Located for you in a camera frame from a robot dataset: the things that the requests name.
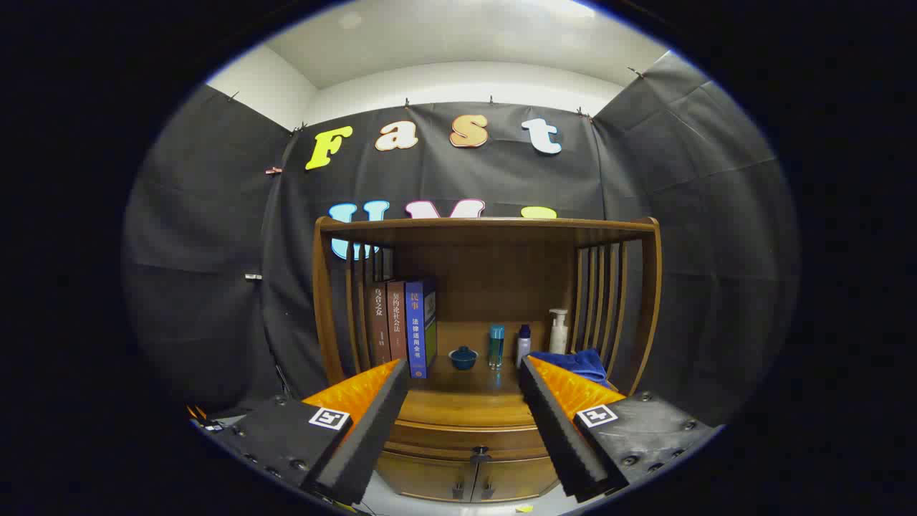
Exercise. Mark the wooden cabinet countertop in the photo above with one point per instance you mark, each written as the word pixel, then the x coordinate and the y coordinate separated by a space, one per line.
pixel 466 401

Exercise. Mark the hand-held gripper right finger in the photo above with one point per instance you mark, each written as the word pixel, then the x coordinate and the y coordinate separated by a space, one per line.
pixel 559 437

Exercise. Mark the blue book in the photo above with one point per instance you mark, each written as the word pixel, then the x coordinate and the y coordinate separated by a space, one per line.
pixel 417 330

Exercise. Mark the blue lidded teacup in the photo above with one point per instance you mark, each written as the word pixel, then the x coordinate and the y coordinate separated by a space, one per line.
pixel 463 359

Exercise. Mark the white pump bottle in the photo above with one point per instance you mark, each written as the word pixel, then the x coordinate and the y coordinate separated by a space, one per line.
pixel 559 337

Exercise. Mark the reddish brown book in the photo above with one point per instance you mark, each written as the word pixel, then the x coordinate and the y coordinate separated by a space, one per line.
pixel 397 322

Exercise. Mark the wooden cabinet door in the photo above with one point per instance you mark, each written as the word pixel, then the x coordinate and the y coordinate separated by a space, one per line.
pixel 516 479
pixel 423 476

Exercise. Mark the white bottle with blue cap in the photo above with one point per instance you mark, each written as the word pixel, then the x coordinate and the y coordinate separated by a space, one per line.
pixel 523 347

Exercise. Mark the blue glass bottle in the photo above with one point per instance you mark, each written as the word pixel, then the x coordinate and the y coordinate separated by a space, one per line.
pixel 496 347

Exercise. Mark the wooden cabinet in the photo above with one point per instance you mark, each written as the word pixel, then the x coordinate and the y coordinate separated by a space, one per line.
pixel 487 279

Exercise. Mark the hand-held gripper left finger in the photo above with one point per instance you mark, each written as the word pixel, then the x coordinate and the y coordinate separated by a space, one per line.
pixel 372 437

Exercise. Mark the blue towel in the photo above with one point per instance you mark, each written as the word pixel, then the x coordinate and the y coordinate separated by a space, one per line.
pixel 577 364

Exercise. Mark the dark brown book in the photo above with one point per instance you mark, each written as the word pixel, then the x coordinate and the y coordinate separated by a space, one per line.
pixel 379 330

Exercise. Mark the wooden drawer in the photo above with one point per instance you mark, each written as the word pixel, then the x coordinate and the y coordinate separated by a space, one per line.
pixel 466 433

